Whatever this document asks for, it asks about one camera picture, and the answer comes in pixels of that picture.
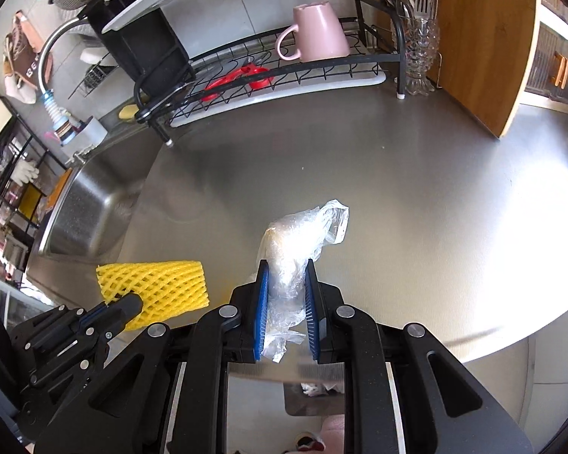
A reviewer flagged clear plastic bag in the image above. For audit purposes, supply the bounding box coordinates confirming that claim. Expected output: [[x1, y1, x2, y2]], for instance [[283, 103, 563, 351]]
[[257, 200, 350, 363]]

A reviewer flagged yellow foam fruit net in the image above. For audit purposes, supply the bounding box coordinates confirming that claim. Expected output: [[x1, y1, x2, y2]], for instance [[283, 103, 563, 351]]
[[95, 260, 210, 331]]

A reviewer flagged grey trash bin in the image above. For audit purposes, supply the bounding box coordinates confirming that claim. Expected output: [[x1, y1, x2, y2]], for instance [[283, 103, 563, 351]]
[[283, 381, 345, 417]]

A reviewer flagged stainless steel sink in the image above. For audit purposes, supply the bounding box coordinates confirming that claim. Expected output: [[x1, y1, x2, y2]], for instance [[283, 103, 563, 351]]
[[34, 155, 145, 261]]

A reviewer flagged red white slipper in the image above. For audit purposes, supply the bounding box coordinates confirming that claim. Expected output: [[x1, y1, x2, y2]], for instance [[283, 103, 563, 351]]
[[294, 431, 325, 453]]

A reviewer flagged black side shelf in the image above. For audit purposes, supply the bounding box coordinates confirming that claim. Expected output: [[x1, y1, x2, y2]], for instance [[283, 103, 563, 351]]
[[0, 96, 65, 269]]

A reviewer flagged white utensil caddy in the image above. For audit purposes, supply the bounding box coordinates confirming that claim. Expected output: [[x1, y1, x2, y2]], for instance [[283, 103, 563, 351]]
[[69, 116, 108, 154]]

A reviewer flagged yellow sponge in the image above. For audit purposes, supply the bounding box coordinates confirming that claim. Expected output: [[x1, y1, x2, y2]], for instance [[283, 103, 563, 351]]
[[118, 104, 139, 122]]

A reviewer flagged red item under rack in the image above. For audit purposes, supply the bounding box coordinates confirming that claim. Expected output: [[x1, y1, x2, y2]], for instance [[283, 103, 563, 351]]
[[198, 62, 276, 105]]

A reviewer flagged pink ceramic mug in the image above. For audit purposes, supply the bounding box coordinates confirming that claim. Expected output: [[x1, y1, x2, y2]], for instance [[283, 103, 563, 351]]
[[275, 1, 350, 62]]

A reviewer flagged black cutlery box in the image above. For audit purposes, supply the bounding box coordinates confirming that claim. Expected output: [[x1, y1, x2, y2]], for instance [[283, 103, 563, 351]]
[[88, 0, 195, 98]]

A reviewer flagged glass cutlery holder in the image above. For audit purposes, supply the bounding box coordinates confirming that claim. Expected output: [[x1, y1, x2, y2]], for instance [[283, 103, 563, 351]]
[[400, 5, 440, 95]]

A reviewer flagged transparent storage cabinet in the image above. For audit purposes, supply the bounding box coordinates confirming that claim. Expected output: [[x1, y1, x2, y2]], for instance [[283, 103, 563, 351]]
[[520, 0, 568, 114]]

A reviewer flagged wooden cutting board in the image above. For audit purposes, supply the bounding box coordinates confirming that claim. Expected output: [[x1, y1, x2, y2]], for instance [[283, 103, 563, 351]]
[[427, 0, 540, 138]]

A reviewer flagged steel faucet with hose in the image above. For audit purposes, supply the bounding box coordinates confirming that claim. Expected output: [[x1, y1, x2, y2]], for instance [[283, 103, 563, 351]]
[[36, 18, 94, 147]]

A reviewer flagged black wire dish rack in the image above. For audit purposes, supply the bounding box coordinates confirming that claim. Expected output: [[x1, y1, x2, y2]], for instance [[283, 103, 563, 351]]
[[48, 0, 409, 146]]

